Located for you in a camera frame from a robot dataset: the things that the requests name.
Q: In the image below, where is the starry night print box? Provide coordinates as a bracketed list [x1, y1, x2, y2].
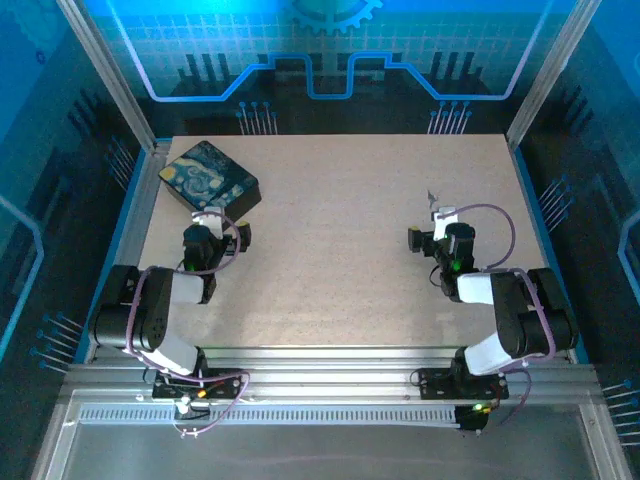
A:
[158, 140, 262, 212]

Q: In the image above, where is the black connector box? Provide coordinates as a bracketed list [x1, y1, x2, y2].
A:
[455, 403, 490, 435]

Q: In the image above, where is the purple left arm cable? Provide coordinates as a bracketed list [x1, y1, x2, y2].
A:
[124, 208, 251, 440]

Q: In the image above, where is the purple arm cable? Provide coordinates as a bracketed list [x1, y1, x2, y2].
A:
[124, 208, 251, 440]
[452, 203, 557, 426]

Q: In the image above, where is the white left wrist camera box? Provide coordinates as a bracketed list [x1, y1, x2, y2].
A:
[192, 208, 225, 237]

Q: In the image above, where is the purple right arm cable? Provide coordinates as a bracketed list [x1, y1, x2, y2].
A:
[452, 203, 557, 426]

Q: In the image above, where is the aluminium side rail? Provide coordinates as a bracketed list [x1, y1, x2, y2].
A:
[83, 141, 172, 364]

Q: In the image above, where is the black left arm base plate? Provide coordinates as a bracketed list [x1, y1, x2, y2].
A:
[151, 368, 247, 401]

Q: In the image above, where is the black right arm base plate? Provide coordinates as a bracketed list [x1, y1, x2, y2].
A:
[416, 367, 510, 401]

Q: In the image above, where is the aluminium cross rail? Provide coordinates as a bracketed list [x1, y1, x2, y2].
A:
[62, 345, 601, 404]

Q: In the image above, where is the grey slotted cable duct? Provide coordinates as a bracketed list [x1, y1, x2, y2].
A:
[78, 406, 462, 427]

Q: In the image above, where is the aluminium frame post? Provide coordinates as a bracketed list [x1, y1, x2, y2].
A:
[55, 0, 157, 152]
[505, 0, 604, 152]

